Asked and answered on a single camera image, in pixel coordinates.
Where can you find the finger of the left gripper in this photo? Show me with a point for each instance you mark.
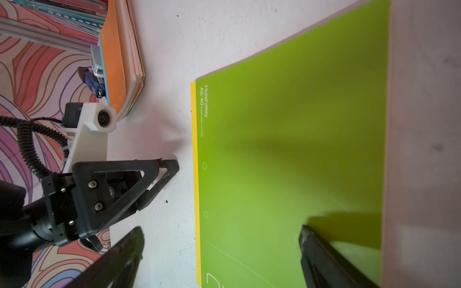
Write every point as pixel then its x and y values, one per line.
pixel 104 191
pixel 171 167

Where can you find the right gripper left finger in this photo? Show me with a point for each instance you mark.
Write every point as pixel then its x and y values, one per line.
pixel 118 267

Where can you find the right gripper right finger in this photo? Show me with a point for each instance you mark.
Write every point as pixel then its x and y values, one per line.
pixel 324 267

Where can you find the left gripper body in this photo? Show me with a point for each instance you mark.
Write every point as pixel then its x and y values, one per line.
pixel 51 220

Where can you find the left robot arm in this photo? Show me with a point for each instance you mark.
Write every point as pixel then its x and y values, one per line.
pixel 16 262

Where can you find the blue stapler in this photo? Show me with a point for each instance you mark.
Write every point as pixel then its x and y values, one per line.
pixel 91 81

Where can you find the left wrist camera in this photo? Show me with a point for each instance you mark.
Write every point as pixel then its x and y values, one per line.
pixel 90 143

